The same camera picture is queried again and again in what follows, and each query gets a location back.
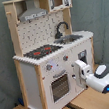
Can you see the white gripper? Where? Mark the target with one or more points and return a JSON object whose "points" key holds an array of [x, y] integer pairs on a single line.
{"points": [[82, 70]]}

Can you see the white toy oven door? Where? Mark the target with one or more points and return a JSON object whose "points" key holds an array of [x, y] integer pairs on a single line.
{"points": [[58, 90]]}

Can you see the white toy microwave door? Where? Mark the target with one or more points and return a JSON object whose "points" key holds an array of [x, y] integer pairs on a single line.
{"points": [[59, 4]]}

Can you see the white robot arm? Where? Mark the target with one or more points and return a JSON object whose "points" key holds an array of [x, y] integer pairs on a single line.
{"points": [[97, 80]]}

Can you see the wooden toy kitchen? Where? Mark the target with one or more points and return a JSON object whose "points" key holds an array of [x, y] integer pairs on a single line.
{"points": [[32, 34]]}

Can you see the white cabinet door with dispenser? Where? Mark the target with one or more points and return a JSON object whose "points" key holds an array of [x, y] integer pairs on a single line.
{"points": [[82, 51]]}

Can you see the right red stove knob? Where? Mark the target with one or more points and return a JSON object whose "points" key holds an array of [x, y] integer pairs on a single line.
{"points": [[65, 57]]}

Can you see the red stove knob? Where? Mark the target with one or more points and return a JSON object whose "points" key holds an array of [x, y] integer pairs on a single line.
{"points": [[49, 67], [65, 57]]}

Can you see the left red stove knob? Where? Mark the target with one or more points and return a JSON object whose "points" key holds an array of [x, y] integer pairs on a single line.
{"points": [[49, 67]]}

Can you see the grey toy sink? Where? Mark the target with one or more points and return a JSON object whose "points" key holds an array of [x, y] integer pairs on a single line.
{"points": [[68, 39]]}

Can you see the black toy faucet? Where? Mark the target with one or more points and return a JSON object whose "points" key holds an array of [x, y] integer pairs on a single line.
{"points": [[60, 30]]}

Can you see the black toy stovetop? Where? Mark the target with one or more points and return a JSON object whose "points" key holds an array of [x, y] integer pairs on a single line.
{"points": [[42, 51]]}

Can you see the grey range hood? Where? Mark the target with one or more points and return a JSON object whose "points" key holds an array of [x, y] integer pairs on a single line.
{"points": [[31, 11]]}

